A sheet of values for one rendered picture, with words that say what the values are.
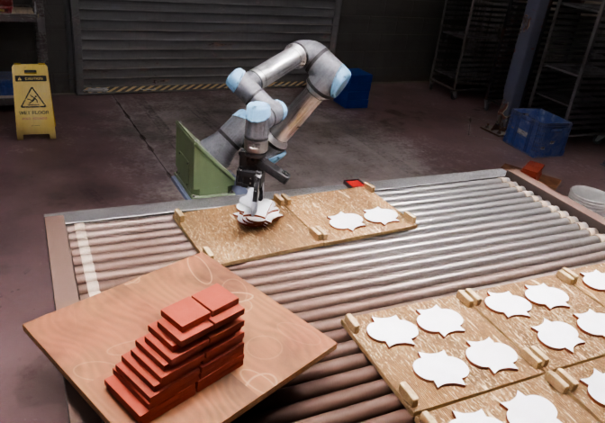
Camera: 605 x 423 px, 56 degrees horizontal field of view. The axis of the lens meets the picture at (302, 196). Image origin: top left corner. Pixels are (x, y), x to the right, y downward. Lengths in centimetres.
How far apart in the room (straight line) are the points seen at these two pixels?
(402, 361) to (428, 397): 12
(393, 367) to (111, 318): 69
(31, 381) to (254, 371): 170
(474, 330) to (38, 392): 185
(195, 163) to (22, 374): 125
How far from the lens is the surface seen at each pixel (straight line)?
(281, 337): 135
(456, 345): 163
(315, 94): 215
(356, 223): 207
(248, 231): 195
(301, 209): 214
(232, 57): 688
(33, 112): 527
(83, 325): 140
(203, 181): 227
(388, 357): 152
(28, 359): 294
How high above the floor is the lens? 191
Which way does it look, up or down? 26 degrees down
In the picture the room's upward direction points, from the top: 7 degrees clockwise
